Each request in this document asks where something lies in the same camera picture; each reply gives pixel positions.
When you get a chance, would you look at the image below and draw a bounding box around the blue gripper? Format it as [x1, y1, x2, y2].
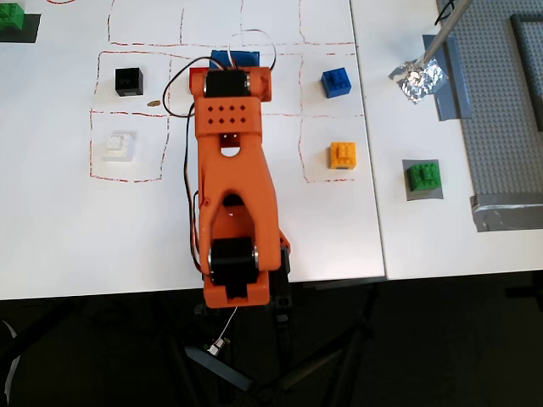
[210, 49, 260, 70]

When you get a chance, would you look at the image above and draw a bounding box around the green lego block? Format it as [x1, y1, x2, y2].
[0, 2, 25, 31]
[406, 162, 442, 192]

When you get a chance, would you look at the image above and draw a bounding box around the blue lego block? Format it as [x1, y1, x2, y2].
[321, 67, 353, 98]

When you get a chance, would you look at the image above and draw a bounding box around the black lego block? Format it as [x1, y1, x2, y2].
[114, 66, 146, 98]

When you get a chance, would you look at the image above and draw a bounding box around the orange lego block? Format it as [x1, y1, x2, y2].
[328, 142, 358, 171]

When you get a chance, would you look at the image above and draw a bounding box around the white lego block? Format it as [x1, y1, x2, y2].
[102, 131, 137, 163]

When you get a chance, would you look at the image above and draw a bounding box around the grey tape square marker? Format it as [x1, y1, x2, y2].
[401, 159, 445, 202]

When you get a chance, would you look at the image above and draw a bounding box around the metal pole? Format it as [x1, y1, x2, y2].
[419, 0, 474, 65]

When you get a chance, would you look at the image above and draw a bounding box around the long grey tape strip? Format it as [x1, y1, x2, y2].
[423, 34, 473, 122]

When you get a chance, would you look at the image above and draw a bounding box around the dark square mat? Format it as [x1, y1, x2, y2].
[0, 12, 42, 43]

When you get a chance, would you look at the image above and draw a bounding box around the black table clamp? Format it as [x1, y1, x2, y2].
[271, 248, 294, 336]

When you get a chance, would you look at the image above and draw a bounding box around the grey lego baseplate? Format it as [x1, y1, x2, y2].
[436, 0, 543, 204]

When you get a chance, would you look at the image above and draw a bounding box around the black tripod stand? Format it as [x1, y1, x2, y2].
[184, 292, 378, 393]

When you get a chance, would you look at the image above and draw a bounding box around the dark grey lego frame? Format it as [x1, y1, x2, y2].
[510, 14, 543, 132]

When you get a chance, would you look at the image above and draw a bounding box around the silver duct tape strip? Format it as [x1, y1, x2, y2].
[469, 194, 543, 233]

